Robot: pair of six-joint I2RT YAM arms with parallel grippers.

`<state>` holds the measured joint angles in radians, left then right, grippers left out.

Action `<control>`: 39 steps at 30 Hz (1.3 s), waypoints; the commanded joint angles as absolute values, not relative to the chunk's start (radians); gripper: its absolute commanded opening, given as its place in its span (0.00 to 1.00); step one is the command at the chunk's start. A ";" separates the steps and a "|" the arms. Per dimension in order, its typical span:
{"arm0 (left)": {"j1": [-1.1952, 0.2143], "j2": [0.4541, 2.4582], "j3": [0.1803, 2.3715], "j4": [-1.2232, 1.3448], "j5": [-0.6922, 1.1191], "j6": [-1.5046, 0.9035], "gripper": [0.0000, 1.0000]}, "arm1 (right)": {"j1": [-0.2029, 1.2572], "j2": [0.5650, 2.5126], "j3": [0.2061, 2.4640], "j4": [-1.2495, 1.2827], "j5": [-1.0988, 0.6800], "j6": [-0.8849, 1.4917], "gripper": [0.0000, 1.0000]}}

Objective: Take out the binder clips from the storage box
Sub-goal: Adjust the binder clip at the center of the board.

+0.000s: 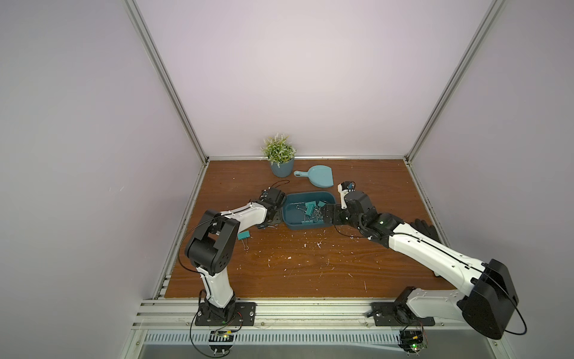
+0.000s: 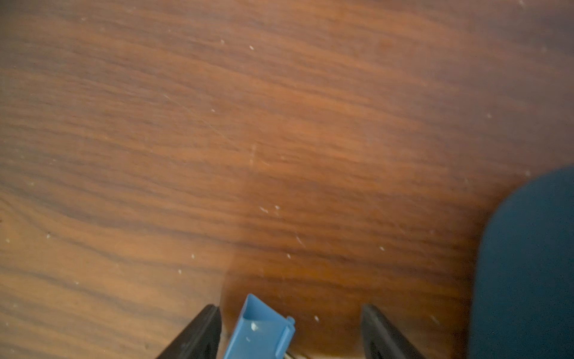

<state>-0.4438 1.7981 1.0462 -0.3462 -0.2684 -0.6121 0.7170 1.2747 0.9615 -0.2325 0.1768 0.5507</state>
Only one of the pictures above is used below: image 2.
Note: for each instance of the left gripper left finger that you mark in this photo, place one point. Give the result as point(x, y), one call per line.
point(199, 339)

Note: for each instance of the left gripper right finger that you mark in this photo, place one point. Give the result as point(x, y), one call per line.
point(381, 339)

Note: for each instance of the blue binder clip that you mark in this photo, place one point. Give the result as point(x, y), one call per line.
point(260, 332)

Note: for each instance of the dark teal storage box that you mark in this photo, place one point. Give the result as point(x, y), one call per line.
point(522, 303)

